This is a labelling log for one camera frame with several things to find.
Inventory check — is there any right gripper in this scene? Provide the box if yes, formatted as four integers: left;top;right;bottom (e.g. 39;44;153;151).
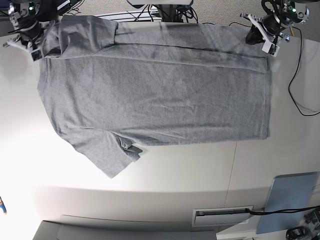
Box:
2;20;54;52

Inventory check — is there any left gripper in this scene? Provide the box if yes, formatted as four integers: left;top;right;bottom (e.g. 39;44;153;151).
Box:
240;12;290;47

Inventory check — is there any black cable from tray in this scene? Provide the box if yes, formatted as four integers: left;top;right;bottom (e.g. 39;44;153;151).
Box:
246;205;320;216

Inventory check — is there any grey T-shirt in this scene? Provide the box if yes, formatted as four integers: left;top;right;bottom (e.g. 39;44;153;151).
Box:
37;16;271;178

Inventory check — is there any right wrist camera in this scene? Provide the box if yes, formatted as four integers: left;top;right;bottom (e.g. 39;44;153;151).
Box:
30;49;43;62

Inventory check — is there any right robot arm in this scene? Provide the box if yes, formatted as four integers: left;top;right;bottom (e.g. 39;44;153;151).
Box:
3;0;58;52

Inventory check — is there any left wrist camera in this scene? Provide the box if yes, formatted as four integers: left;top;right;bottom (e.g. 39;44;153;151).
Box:
262;41;279;57

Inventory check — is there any grey-blue flat panel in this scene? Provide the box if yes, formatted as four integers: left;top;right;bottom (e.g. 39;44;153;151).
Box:
255;172;318;235

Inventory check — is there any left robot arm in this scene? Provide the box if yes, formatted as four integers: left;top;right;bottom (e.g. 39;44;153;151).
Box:
240;0;310;55

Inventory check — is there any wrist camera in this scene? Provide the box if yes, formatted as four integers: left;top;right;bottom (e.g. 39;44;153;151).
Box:
30;49;43;62
262;41;279;57

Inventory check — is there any black device bottom right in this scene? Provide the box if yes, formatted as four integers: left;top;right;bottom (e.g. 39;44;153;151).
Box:
285;226;311;240

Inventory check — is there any black cable on table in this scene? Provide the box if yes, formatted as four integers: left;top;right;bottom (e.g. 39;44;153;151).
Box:
228;19;320;117

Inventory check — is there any blue orange tool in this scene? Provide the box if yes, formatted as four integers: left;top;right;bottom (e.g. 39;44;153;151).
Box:
0;197;7;215

